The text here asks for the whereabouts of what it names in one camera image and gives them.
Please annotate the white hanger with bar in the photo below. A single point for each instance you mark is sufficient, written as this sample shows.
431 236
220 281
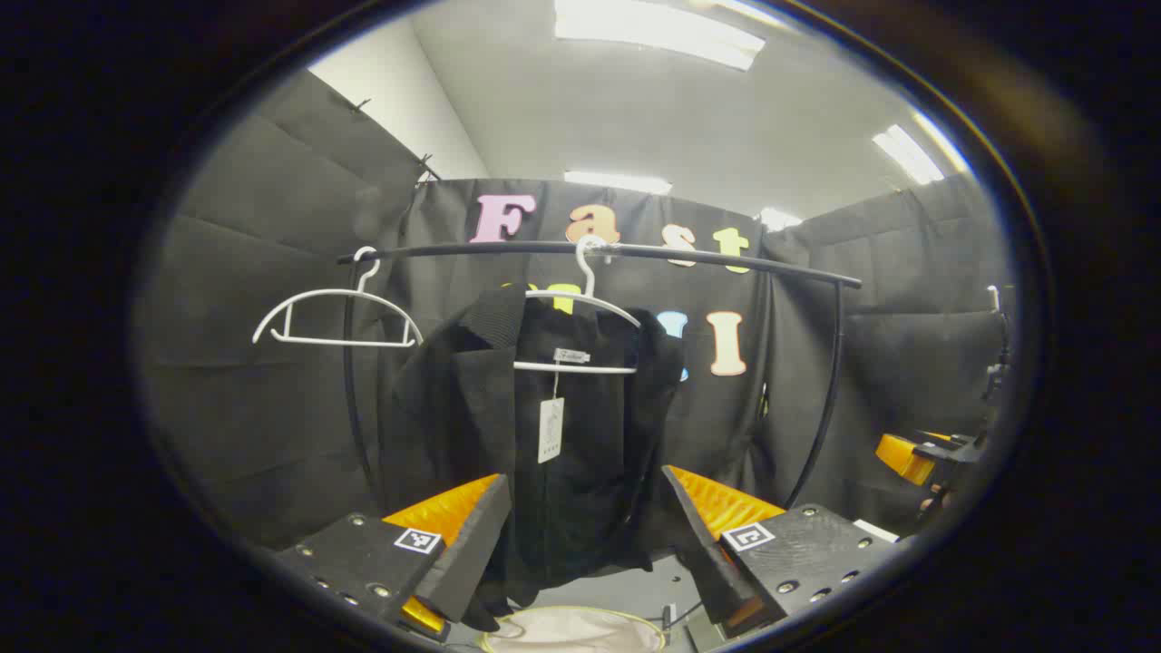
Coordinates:
588 272

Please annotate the beige laundry hamper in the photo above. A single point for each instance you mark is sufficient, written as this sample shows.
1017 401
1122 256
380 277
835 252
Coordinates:
571 632

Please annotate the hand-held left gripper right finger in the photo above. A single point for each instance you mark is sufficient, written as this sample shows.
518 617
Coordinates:
703 544

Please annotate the ceiling light panel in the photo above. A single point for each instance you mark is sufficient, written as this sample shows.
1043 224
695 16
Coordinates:
907 154
658 32
778 219

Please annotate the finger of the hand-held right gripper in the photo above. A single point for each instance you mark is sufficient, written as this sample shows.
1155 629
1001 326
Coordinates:
902 453

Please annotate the white empty clothes hanger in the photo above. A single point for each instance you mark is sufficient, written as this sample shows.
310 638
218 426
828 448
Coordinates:
326 292

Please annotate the black backdrop cloth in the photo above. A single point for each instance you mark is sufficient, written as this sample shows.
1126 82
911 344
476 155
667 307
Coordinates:
272 272

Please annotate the white paper hang tag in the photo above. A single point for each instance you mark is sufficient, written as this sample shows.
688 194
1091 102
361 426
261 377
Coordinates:
551 431

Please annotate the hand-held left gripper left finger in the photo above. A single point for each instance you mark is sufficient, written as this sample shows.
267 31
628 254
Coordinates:
472 544

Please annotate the black metal clothes rack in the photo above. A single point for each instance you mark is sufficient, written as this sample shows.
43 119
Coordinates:
726 258

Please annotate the black knit-collar jacket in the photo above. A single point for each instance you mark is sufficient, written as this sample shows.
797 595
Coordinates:
590 490

